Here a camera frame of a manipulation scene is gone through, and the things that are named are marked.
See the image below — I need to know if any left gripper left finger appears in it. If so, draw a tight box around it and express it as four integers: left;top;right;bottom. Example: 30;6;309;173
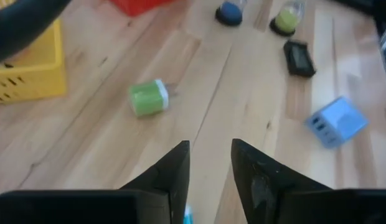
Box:
119;139;191;224

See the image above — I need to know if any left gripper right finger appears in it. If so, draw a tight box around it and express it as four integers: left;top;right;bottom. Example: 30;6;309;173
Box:
230;138;333;224

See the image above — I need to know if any light blue cube charger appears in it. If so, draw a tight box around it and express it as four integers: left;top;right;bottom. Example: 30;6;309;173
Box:
304;96;370;150

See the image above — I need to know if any black digital clock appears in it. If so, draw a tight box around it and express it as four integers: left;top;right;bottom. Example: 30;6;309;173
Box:
283;40;318;79

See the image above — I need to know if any yellow plastic basket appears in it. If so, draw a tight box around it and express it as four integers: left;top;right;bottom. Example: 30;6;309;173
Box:
0;0;68;105

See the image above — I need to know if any red plastic basket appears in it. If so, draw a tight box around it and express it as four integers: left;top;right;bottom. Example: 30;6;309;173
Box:
108;0;179;17

